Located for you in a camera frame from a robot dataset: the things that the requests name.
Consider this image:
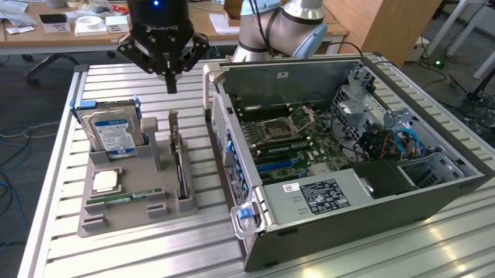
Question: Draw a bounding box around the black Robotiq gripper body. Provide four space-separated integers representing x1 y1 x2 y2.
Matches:
128 0 194 69

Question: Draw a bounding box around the black graphics card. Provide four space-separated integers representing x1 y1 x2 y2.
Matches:
168 109 193 201

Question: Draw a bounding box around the white labelled box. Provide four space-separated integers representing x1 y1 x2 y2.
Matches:
104 15 130 34

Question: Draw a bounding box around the white paper stack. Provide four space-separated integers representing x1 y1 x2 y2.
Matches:
209 13 241 35

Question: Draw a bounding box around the flat white box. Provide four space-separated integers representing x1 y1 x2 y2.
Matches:
72 21 109 38

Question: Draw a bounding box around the white tape roll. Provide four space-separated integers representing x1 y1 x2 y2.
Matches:
76 16 102 30

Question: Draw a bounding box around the small cardboard box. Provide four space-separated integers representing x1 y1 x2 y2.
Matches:
224 0 244 19

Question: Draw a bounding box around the black office chair base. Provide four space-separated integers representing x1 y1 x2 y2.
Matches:
22 52 117 86

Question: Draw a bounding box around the black topped white box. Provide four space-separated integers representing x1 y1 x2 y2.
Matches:
37 13 70 33

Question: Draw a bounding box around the wooden office desk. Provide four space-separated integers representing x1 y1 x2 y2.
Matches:
0 0 140 56
137 0 350 63

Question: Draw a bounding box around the hard disk with blue carrier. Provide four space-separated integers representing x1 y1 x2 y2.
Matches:
70 95 149 159

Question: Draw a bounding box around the white paper card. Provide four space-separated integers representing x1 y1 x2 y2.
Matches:
5 26 36 35

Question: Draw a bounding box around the clear plastic bag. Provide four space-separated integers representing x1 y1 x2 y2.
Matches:
0 1 37 27

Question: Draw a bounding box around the CPU socket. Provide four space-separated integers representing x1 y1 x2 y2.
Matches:
260 117 300 142

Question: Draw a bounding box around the metal socket cover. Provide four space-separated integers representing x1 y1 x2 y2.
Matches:
288 105 320 128

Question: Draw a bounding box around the green RAM stick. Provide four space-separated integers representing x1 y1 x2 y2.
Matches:
254 141 312 154
85 188 162 205

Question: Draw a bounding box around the black expansion slot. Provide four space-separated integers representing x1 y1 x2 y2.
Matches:
254 152 298 163

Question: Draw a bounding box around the blue expansion slot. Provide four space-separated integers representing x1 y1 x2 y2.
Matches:
256 158 300 171

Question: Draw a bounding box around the silver CPU chip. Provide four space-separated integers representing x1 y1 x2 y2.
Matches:
90 170 121 192

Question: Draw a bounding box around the perforated metal drive cage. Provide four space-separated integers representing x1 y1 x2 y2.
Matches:
333 83 387 140

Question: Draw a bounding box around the green motherboard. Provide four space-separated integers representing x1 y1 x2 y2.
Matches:
230 97 364 186

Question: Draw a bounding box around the wooden cabinet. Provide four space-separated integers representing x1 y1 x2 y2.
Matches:
320 0 444 67

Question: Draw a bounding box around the grey parts rack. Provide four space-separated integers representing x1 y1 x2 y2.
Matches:
76 115 198 237

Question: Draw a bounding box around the grey power supply unit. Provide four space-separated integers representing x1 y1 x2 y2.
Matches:
256 169 368 226

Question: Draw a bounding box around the white control box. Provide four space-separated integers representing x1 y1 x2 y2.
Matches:
403 36 432 63

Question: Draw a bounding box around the open grey PC case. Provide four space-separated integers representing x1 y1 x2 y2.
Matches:
201 52 495 273

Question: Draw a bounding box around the metal disk bay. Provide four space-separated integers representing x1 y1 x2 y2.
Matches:
396 152 464 188

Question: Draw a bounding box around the black cable behind case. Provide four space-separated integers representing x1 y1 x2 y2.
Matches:
322 42 365 58

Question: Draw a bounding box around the blue disk wire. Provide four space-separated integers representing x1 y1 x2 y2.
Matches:
397 127 425 159

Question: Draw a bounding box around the white table frame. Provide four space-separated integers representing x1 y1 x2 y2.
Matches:
420 0 495 79

